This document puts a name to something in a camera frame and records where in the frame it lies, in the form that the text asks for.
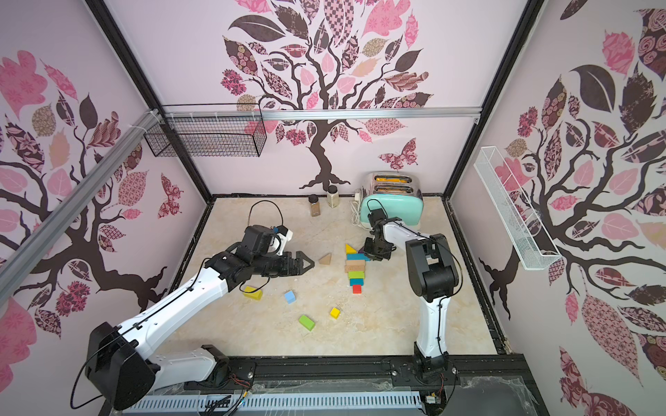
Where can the white wire shelf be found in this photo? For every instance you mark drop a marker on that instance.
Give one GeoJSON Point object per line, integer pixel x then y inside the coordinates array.
{"type": "Point", "coordinates": [503, 179]}

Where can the aluminium frame bar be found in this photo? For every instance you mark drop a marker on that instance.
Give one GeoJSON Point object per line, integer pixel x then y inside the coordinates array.
{"type": "Point", "coordinates": [339, 114]}
{"type": "Point", "coordinates": [28, 255]}

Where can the white slotted cable duct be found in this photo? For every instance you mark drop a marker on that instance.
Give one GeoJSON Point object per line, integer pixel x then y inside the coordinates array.
{"type": "Point", "coordinates": [276, 403]}

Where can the aluminium frame bar left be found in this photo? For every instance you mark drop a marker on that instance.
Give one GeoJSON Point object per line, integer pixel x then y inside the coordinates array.
{"type": "Point", "coordinates": [28, 255]}

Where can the mint green toaster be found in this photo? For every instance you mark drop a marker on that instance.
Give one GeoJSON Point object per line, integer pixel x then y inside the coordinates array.
{"type": "Point", "coordinates": [398, 194]}

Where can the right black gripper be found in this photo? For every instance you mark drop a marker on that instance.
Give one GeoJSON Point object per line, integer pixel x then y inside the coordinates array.
{"type": "Point", "coordinates": [375, 247]}

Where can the light blue cube block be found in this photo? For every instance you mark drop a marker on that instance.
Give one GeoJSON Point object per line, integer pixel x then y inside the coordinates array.
{"type": "Point", "coordinates": [290, 297]}

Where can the green rectangle block front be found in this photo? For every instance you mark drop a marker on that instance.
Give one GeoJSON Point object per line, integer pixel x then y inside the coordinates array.
{"type": "Point", "coordinates": [307, 322]}

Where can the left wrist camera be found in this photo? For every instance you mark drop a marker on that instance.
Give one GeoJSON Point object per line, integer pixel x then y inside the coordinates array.
{"type": "Point", "coordinates": [266, 240]}

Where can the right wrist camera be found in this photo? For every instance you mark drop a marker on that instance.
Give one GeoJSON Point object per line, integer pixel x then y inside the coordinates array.
{"type": "Point", "coordinates": [377, 217]}

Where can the black wire basket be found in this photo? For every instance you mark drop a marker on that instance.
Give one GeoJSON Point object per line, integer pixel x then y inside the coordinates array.
{"type": "Point", "coordinates": [221, 133]}

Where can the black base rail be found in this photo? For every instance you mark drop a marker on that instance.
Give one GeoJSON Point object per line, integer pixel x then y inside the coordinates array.
{"type": "Point", "coordinates": [208, 369]}

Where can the printed wood rectangle block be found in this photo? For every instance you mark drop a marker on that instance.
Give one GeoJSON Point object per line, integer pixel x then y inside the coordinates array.
{"type": "Point", "coordinates": [354, 268]}

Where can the yellow triangle block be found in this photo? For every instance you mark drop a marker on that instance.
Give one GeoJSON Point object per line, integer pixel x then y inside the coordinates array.
{"type": "Point", "coordinates": [349, 249]}

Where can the natural wood triangle block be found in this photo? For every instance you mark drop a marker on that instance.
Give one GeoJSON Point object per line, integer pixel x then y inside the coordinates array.
{"type": "Point", "coordinates": [326, 259]}

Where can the long teal rectangle block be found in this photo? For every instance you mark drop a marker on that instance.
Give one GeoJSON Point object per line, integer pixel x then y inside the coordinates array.
{"type": "Point", "coordinates": [357, 257]}

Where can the aluminium frame bar rear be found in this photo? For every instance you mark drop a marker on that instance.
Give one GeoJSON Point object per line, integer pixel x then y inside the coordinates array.
{"type": "Point", "coordinates": [339, 114]}

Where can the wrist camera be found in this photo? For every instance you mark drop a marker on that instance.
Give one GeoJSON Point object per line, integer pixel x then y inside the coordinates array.
{"type": "Point", "coordinates": [266, 240]}
{"type": "Point", "coordinates": [377, 217]}

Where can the green rectangle block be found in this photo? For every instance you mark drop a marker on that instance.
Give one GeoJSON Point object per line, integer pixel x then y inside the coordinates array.
{"type": "Point", "coordinates": [356, 274]}
{"type": "Point", "coordinates": [307, 322]}

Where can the yellow rectangle block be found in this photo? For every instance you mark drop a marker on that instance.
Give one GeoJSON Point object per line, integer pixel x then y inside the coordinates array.
{"type": "Point", "coordinates": [252, 293]}

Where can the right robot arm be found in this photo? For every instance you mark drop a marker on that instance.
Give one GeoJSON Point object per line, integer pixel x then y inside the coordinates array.
{"type": "Point", "coordinates": [434, 276]}

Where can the pale spice jar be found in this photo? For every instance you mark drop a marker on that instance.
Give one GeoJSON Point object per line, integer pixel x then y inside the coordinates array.
{"type": "Point", "coordinates": [333, 198]}

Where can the brown spice jar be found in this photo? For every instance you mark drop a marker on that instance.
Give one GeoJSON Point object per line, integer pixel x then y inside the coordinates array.
{"type": "Point", "coordinates": [315, 209]}

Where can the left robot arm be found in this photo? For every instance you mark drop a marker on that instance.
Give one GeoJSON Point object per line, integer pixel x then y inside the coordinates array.
{"type": "Point", "coordinates": [166, 322]}

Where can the small yellow cube block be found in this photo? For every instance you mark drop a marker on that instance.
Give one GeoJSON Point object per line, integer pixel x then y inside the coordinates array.
{"type": "Point", "coordinates": [335, 312]}

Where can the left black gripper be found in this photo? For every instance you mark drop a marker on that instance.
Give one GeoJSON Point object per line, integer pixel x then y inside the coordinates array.
{"type": "Point", "coordinates": [289, 269]}

